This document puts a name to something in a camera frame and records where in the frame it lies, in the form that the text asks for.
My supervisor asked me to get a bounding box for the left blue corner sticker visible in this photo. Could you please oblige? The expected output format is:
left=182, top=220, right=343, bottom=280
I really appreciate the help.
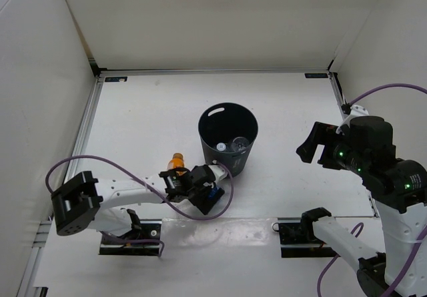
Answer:
left=104, top=76, right=127, bottom=83

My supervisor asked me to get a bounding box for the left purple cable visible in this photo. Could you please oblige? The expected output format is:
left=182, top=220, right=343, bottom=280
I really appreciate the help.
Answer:
left=45, top=155, right=234, bottom=258

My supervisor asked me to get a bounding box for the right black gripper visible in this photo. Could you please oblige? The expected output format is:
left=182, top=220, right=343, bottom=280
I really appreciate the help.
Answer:
left=296, top=121, right=368, bottom=176

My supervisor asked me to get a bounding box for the right blue corner sticker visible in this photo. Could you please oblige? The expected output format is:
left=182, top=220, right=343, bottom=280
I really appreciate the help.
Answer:
left=304, top=73, right=329, bottom=79

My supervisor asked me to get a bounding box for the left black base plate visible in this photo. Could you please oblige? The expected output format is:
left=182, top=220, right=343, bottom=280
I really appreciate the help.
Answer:
left=99, top=221, right=164, bottom=257

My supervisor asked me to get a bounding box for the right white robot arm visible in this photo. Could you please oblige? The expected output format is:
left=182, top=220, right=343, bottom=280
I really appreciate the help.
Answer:
left=296, top=115, right=426, bottom=296

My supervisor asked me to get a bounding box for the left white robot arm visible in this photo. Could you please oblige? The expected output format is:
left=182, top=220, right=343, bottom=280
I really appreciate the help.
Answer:
left=51, top=165, right=228, bottom=244

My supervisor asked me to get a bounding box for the blue corner sticker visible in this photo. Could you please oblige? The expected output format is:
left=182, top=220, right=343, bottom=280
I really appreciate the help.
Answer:
left=304, top=73, right=329, bottom=79
left=104, top=76, right=127, bottom=83

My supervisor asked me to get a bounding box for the dark grey plastic bin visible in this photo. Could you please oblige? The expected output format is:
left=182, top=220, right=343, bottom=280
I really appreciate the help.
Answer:
left=198, top=103, right=258, bottom=177

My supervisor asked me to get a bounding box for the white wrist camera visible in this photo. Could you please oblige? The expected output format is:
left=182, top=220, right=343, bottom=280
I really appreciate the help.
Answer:
left=336, top=103, right=369, bottom=134
left=208, top=165, right=228, bottom=182

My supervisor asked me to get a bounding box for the green label plastic bottle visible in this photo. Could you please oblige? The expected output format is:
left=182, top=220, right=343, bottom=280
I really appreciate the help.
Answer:
left=216, top=142, right=228, bottom=152

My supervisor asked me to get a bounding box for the clear plastic bottle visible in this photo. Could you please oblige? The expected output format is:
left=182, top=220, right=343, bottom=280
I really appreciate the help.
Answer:
left=229, top=137, right=250, bottom=152

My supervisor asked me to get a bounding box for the purple cable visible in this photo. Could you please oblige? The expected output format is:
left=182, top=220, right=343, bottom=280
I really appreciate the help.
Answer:
left=45, top=155, right=234, bottom=258
left=316, top=83, right=427, bottom=297

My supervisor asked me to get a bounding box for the orange juice bottle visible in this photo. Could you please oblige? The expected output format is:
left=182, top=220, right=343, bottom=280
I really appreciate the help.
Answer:
left=167, top=153, right=185, bottom=176

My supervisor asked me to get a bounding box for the blue label plastic bottle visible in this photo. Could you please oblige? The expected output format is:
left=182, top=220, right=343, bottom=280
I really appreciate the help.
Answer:
left=207, top=184, right=225, bottom=201

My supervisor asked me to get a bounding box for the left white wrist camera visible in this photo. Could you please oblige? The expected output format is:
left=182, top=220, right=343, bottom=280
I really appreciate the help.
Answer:
left=208, top=165, right=228, bottom=182

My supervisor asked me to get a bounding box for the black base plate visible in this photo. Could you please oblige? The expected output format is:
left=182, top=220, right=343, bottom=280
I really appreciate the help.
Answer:
left=272, top=219, right=336, bottom=259
left=99, top=221, right=164, bottom=257

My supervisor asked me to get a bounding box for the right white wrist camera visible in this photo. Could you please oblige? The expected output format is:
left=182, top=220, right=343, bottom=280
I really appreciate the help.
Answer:
left=336, top=103, right=369, bottom=134

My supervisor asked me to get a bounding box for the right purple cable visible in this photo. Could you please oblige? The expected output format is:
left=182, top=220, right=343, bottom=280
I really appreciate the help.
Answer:
left=316, top=83, right=427, bottom=297

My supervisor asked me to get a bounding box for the left aluminium frame rail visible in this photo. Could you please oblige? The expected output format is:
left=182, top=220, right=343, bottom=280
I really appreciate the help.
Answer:
left=45, top=76, right=103, bottom=237

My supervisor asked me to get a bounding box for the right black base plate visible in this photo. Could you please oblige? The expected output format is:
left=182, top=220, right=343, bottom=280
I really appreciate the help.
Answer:
left=272, top=219, right=336, bottom=259

